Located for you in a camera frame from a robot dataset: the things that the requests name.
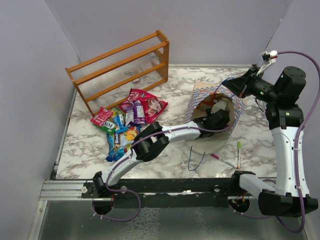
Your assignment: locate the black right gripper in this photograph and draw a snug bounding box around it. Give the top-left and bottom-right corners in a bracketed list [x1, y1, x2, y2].
[222, 66, 281, 104]

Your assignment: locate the blue checkered paper bag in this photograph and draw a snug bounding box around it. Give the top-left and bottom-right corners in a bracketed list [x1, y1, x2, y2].
[184, 81, 245, 155]

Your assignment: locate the orange snack box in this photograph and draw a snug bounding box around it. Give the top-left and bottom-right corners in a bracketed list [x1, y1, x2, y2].
[196, 93, 220, 111]

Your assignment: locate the red pink snack bag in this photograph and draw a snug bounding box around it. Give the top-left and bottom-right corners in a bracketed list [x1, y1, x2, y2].
[127, 88, 168, 124]

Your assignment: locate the purple snack bag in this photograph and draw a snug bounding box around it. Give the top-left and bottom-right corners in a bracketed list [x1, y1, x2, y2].
[119, 100, 147, 127]

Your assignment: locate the small blue snack packet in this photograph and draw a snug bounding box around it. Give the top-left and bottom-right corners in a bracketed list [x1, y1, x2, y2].
[113, 114, 128, 134]

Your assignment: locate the blue gummy snack bag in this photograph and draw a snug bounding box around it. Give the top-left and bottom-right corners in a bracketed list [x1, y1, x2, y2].
[106, 126, 141, 162]

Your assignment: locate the green snack bag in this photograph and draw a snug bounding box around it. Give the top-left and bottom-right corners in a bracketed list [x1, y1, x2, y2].
[93, 107, 126, 135]

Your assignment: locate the red candy packet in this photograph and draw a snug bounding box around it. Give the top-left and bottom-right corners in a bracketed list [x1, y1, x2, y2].
[90, 107, 113, 127]

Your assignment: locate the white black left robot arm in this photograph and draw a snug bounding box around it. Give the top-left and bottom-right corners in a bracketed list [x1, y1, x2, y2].
[92, 109, 231, 198]

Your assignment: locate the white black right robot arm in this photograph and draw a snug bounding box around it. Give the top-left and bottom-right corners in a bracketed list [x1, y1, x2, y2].
[223, 66, 318, 218]

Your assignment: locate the green marker pen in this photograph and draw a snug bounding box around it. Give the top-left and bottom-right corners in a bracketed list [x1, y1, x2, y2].
[237, 141, 242, 169]

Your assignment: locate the purple marker pen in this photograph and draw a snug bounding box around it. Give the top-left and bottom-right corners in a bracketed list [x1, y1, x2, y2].
[210, 153, 237, 169]

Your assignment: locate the orange wooden rack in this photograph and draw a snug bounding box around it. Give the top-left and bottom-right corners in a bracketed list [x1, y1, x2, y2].
[65, 30, 170, 116]

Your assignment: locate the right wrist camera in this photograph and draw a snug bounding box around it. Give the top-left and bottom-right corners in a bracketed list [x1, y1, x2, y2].
[256, 50, 278, 76]

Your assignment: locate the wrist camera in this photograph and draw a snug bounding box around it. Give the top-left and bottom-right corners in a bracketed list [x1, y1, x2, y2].
[210, 99, 227, 114]
[256, 50, 278, 76]

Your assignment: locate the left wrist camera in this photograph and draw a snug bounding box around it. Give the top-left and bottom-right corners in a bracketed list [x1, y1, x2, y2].
[210, 99, 227, 114]

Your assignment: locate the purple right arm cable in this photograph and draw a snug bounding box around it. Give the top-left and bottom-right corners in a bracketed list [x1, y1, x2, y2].
[276, 50, 320, 234]

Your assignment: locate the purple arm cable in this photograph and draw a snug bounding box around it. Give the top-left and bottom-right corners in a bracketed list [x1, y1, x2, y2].
[276, 50, 320, 234]
[104, 98, 235, 195]

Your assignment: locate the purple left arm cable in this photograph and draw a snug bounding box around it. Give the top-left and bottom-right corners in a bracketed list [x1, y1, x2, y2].
[104, 98, 235, 195]

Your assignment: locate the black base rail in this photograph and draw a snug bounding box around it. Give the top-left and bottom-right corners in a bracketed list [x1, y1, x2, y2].
[81, 178, 250, 213]

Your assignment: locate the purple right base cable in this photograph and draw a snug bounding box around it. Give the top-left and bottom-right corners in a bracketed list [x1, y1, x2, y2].
[228, 197, 276, 220]

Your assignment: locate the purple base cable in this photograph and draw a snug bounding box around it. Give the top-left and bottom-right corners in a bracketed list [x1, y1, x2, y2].
[228, 197, 276, 220]
[91, 188, 142, 222]

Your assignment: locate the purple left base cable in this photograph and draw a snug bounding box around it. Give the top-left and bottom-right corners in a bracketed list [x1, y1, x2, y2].
[91, 188, 142, 222]

